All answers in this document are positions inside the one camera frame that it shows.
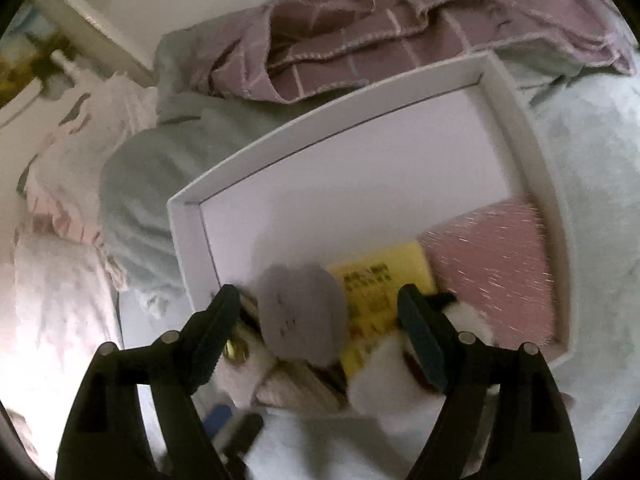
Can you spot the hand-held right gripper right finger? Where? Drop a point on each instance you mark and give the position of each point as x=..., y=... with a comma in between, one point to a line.
x=422, y=340

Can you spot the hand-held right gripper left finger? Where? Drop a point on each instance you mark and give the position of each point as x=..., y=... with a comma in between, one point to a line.
x=220, y=330

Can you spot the white plush toy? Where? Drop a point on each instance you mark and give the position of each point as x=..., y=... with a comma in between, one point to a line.
x=380, y=380

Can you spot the yellow packaged sponge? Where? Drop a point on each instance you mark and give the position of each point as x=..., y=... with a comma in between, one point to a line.
x=380, y=280

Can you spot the lilac round plush pouch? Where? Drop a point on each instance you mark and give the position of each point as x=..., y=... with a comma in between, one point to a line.
x=302, y=310

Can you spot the pink glitter scouring cloth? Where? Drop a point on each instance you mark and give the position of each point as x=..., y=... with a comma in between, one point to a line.
x=490, y=270

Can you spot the white shallow box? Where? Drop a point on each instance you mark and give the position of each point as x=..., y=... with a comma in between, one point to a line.
x=350, y=175

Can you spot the small gold bell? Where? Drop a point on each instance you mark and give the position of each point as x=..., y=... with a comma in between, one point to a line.
x=236, y=351

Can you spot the black pen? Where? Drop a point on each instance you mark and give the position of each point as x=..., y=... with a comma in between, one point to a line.
x=242, y=435

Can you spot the pale green quilt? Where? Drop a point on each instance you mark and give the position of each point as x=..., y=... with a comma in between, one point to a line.
x=145, y=190

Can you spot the pink ruffled pillow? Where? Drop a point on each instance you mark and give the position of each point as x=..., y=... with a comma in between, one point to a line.
x=75, y=160

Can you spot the white pump bottle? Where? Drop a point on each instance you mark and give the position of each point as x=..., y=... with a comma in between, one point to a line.
x=72, y=67

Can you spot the purple plaid blanket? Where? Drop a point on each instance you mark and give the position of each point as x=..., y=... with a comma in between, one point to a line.
x=380, y=25

